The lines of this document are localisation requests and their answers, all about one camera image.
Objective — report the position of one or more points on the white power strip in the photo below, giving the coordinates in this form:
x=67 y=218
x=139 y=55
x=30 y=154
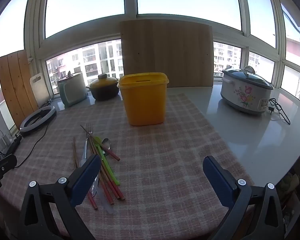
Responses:
x=5 y=140

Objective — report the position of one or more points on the white floral slow cooker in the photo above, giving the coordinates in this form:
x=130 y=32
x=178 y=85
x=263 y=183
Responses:
x=242 y=95

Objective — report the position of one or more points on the white plastic cutting board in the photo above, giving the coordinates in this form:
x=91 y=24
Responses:
x=41 y=92

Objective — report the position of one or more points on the metal fork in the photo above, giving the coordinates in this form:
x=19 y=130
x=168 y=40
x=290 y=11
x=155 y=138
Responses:
x=84 y=150

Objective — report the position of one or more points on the yellow plastic utensil container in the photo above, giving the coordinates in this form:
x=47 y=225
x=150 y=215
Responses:
x=143 y=100

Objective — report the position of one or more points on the pile of red-brown chopsticks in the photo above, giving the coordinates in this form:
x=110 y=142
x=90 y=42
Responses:
x=112 y=185

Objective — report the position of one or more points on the metal spoon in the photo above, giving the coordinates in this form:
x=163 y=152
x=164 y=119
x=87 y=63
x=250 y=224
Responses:
x=106 y=143

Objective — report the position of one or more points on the pink plaid tablecloth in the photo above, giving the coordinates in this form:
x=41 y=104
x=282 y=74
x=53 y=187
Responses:
x=165 y=155

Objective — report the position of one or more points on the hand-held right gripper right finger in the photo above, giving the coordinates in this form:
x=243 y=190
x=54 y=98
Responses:
x=220 y=182

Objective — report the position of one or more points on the dark casserole pot yellow lid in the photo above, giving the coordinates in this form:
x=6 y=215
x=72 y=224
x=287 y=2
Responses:
x=103 y=87

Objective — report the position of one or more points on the orange-brown plank board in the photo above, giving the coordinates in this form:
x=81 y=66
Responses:
x=15 y=85

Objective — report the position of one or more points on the large light wooden board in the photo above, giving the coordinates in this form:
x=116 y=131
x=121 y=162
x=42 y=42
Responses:
x=165 y=55

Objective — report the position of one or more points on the white kettle with glass lid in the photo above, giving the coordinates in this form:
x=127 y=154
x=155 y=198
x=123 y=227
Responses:
x=71 y=90

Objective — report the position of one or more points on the clear plastic spoon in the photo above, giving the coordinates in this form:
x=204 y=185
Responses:
x=108 y=206

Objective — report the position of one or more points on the green plastic spoon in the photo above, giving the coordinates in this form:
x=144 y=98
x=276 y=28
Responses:
x=106 y=160

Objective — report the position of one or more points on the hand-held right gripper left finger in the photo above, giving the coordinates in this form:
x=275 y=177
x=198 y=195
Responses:
x=86 y=180

